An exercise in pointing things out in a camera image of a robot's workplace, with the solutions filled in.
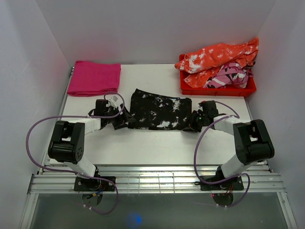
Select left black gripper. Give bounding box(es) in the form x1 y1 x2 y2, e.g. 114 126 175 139
104 104 135 130

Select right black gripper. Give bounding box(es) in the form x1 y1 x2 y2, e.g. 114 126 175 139
182 110 208 133

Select black white tie-dye trousers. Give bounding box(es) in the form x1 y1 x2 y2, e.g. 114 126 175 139
128 89 192 130

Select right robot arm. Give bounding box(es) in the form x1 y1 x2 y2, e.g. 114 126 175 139
189 100 275 189

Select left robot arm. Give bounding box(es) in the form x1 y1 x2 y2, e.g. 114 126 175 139
48 96 135 191

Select folded magenta trousers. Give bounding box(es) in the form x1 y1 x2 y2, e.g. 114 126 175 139
67 61 121 97

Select pink camouflage trousers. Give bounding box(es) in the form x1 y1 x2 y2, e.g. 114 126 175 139
204 62 253 89

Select orange white tie-dye trousers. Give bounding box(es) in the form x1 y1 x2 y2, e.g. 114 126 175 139
174 37 259 88

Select red plastic bin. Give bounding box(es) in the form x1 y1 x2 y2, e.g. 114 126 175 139
179 54 257 96

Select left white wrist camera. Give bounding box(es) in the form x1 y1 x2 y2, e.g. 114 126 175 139
108 96 119 108

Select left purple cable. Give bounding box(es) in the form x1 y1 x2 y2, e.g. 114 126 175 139
25 92 126 215

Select purple cable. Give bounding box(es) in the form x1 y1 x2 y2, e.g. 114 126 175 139
193 101 251 208
25 92 126 215

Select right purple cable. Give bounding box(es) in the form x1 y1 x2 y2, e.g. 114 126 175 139
193 101 251 208

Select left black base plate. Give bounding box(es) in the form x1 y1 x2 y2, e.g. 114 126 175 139
73 176 116 192

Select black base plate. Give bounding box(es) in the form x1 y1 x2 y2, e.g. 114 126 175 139
73 176 116 192
194 176 244 191

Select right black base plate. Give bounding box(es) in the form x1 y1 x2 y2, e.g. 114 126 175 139
194 176 244 191

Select aluminium rail frame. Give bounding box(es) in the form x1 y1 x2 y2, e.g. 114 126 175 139
28 164 286 194

